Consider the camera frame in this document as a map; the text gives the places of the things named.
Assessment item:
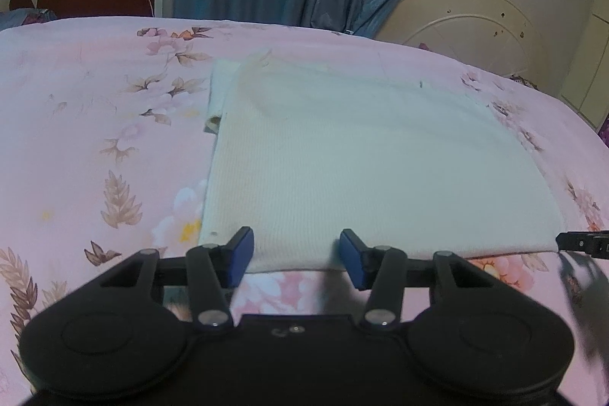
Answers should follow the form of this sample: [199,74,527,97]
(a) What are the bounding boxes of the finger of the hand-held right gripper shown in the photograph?
[556,232,609,259]

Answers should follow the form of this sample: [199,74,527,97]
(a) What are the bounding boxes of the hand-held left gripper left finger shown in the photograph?
[97,226,255,328]

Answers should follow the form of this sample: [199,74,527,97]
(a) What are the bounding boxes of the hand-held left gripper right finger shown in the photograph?
[339,229,496,331]

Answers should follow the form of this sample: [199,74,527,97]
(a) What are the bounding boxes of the white knit sweater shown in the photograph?
[197,49,567,274]

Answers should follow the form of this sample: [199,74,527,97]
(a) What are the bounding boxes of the cream wardrobe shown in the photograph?
[559,0,609,135]

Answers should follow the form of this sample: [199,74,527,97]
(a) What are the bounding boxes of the pink floral bedsheet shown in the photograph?
[0,17,609,397]

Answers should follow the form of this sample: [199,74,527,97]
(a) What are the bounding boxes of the cream arched headboard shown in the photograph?
[376,0,548,88]

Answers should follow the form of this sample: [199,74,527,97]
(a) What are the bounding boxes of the blue and purple quilt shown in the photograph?
[0,8,58,29]

